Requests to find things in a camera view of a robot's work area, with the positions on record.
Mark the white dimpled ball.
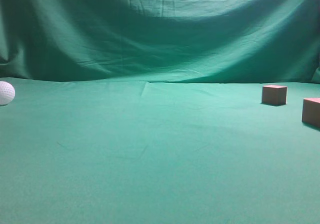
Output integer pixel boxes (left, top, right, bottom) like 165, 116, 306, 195
0, 81, 16, 106

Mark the brown cube block at edge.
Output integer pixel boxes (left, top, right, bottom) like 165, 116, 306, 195
302, 97, 320, 128

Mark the green cloth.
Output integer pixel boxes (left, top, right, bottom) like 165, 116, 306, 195
0, 0, 320, 224

